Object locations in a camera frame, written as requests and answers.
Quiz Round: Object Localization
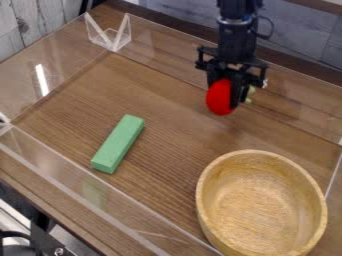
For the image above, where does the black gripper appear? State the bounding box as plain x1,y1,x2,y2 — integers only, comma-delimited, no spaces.
196,46,269,109

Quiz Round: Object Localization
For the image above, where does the red strawberry toy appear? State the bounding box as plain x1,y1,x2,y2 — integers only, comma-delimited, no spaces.
205,77,258,117

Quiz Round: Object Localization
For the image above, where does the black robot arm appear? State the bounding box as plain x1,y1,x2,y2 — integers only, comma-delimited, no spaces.
196,0,273,115

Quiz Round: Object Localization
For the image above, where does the green rectangular block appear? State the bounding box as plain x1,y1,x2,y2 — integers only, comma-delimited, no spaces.
91,115,145,174

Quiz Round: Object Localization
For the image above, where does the wooden bowl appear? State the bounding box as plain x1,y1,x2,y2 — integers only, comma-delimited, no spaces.
196,149,328,256

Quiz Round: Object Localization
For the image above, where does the black cable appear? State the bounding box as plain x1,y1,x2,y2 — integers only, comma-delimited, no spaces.
253,14,276,41

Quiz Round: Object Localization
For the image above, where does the clear acrylic enclosure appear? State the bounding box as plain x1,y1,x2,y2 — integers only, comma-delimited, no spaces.
0,6,342,256

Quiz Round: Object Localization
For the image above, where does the black metal table frame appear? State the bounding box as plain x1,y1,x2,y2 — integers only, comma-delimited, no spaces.
0,182,74,256

